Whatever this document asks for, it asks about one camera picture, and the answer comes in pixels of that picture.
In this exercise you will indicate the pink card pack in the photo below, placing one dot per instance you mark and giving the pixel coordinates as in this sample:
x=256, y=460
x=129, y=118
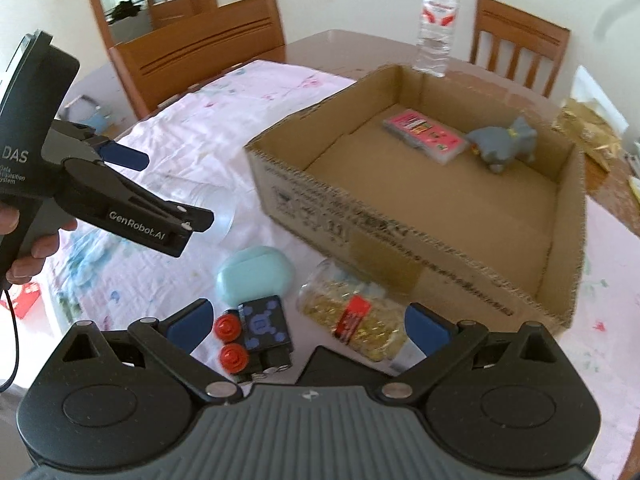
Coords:
x=425, y=132

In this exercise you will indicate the golden capsule bottle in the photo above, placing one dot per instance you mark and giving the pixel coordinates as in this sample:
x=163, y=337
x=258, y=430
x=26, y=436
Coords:
x=330, y=305

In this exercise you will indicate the light blue egg-shaped case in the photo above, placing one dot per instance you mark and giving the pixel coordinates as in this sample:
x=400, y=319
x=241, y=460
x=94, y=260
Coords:
x=255, y=275

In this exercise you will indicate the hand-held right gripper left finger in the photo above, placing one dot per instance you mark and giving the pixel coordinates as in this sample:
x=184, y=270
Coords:
x=192, y=325

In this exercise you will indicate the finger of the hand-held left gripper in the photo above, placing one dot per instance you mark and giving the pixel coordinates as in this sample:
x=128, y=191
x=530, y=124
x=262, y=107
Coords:
x=195, y=217
x=125, y=156

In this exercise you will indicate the wooden chair back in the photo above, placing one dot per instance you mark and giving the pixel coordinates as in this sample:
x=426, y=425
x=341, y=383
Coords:
x=520, y=25

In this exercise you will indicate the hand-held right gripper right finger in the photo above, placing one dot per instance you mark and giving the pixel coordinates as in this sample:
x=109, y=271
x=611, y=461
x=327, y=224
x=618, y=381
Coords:
x=425, y=332

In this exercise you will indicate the clear water bottle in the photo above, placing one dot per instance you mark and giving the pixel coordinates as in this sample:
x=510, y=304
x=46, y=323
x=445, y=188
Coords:
x=435, y=35

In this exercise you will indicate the wooden door frame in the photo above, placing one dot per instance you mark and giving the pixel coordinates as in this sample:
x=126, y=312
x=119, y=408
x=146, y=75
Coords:
x=95, y=5

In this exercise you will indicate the gold packaging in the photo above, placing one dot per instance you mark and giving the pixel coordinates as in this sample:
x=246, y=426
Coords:
x=590, y=130

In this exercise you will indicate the cardboard box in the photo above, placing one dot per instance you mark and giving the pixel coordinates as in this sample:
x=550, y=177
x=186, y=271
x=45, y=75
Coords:
x=450, y=195

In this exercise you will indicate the clear plastic bottle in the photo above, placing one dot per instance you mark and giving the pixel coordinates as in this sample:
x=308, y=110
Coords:
x=220, y=210

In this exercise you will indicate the red packet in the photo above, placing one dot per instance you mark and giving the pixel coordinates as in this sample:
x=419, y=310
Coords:
x=25, y=302

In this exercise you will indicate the grey toy animal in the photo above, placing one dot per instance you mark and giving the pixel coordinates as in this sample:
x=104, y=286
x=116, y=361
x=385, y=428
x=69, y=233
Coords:
x=497, y=145

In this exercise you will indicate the wooden dining chair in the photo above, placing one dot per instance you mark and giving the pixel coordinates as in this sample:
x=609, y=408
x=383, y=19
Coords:
x=200, y=55

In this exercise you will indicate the person's left hand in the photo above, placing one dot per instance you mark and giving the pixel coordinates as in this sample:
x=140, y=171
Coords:
x=42, y=250

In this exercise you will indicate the pink floral tablecloth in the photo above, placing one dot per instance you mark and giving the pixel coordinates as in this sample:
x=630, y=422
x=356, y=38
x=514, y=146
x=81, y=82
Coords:
x=200, y=125

